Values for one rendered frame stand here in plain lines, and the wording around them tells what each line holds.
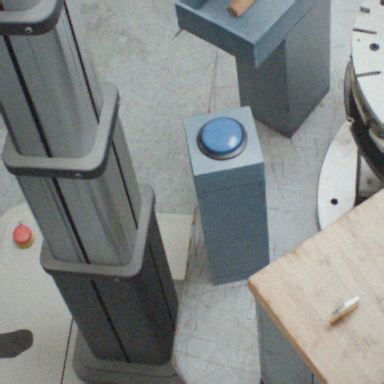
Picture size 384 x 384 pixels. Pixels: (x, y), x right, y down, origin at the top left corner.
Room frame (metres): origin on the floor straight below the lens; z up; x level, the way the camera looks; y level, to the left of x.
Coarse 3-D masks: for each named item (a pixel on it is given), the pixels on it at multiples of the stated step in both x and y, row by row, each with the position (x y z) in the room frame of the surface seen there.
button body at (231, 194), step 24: (192, 120) 0.58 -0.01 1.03; (240, 120) 0.57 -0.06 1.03; (192, 144) 0.55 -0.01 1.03; (192, 168) 0.53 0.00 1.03; (216, 168) 0.52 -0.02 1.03; (240, 168) 0.52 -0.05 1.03; (264, 168) 0.52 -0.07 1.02; (216, 192) 0.52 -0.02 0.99; (240, 192) 0.52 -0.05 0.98; (264, 192) 0.52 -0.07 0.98; (216, 216) 0.52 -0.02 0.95; (240, 216) 0.52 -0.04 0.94; (264, 216) 0.52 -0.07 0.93; (216, 240) 0.52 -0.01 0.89; (240, 240) 0.52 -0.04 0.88; (264, 240) 0.52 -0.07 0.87; (216, 264) 0.52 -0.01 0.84; (240, 264) 0.52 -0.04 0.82; (264, 264) 0.52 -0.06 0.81
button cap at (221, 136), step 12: (216, 120) 0.57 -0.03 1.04; (228, 120) 0.57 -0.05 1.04; (204, 132) 0.56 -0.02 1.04; (216, 132) 0.56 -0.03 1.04; (228, 132) 0.55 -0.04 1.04; (240, 132) 0.55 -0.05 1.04; (204, 144) 0.55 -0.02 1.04; (216, 144) 0.54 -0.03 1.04; (228, 144) 0.54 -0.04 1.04; (240, 144) 0.54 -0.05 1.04
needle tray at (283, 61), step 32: (192, 0) 0.74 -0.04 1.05; (224, 0) 0.75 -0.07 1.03; (288, 0) 0.73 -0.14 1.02; (320, 0) 0.76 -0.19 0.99; (192, 32) 0.71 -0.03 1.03; (224, 32) 0.67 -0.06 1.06; (256, 32) 0.69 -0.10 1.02; (288, 32) 0.69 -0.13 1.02; (320, 32) 0.76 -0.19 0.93; (256, 64) 0.65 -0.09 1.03; (288, 64) 0.71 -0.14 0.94; (320, 64) 0.76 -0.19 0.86; (256, 96) 0.74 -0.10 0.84; (288, 96) 0.71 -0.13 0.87; (320, 96) 0.76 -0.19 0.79; (288, 128) 0.71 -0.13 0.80
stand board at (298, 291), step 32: (352, 224) 0.42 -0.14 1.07; (288, 256) 0.40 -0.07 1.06; (320, 256) 0.39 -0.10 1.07; (352, 256) 0.38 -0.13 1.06; (256, 288) 0.37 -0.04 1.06; (288, 288) 0.37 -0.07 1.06; (320, 288) 0.36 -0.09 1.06; (352, 288) 0.35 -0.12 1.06; (288, 320) 0.34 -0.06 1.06; (320, 320) 0.33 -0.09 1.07; (352, 320) 0.32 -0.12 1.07; (320, 352) 0.30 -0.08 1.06; (352, 352) 0.29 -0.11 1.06
